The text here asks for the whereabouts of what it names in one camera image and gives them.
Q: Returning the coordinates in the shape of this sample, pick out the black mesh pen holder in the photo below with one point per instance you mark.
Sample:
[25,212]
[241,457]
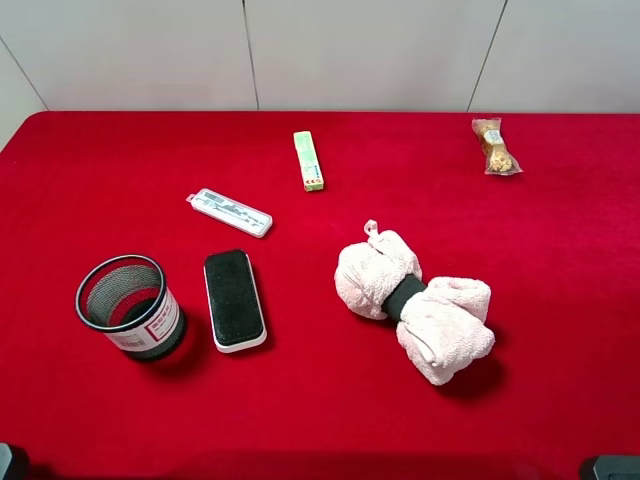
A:
[127,299]

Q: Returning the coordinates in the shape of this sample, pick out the wrapped snack package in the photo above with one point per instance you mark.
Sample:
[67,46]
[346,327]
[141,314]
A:
[498,160]

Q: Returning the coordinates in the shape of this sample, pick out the dark base left corner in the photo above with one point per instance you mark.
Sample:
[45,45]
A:
[14,462]

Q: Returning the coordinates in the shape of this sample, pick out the red tablecloth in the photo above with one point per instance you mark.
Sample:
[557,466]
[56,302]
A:
[327,394]

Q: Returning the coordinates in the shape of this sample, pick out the black and white eraser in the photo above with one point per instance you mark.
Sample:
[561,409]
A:
[236,315]

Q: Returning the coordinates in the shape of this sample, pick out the pink rolled towel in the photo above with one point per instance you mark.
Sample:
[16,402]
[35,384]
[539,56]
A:
[439,323]

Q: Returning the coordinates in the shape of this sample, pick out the white plastic tool case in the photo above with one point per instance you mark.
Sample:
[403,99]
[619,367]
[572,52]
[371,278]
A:
[231,212]

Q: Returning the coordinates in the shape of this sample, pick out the green and white box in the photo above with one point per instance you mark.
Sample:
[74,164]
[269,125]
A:
[311,174]

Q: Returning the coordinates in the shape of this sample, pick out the dark base right corner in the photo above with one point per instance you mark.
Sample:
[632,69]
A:
[610,467]

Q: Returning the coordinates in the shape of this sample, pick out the dark base corner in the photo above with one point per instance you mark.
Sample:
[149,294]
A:
[14,462]
[610,467]

